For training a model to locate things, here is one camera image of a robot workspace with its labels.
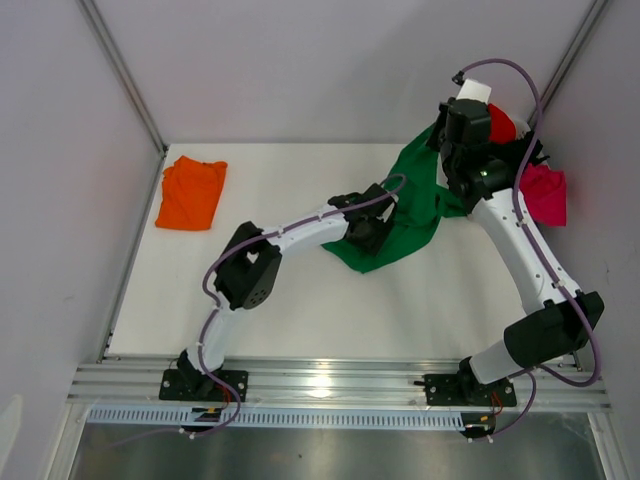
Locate green t shirt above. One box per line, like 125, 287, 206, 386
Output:
322, 126, 466, 274

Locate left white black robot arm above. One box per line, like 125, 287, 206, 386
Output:
177, 183, 399, 400

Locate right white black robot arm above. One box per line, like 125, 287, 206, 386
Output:
426, 98, 604, 404

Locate black t shirt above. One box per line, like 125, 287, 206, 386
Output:
496, 131, 550, 175

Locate red t shirt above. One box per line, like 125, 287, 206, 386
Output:
488, 103, 518, 145

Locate white plastic basket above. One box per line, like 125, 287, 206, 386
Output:
513, 119, 530, 139

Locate magenta t shirt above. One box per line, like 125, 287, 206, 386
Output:
520, 164, 567, 227

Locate orange folded t shirt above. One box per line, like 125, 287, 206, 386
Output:
155, 156, 228, 232

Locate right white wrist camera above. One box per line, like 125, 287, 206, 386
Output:
456, 79, 492, 104

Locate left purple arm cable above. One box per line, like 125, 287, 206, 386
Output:
107, 173, 407, 446

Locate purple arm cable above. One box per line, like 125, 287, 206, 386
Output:
451, 58, 604, 444
107, 173, 407, 446

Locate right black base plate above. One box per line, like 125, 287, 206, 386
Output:
413, 373, 517, 407

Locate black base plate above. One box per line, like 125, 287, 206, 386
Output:
159, 369, 249, 403
413, 373, 517, 407

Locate aluminium mounting rail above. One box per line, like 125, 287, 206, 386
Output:
67, 357, 612, 413

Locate right aluminium frame post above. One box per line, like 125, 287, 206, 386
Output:
540, 0, 613, 114

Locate aluminium frame post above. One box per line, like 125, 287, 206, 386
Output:
77, 0, 168, 154
540, 0, 613, 114

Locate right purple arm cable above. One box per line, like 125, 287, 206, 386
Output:
451, 58, 604, 444

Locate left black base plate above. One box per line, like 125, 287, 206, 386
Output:
159, 369, 249, 403

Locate white slotted cable duct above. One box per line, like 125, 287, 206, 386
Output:
87, 405, 465, 431

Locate left aluminium frame post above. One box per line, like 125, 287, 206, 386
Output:
77, 0, 168, 154

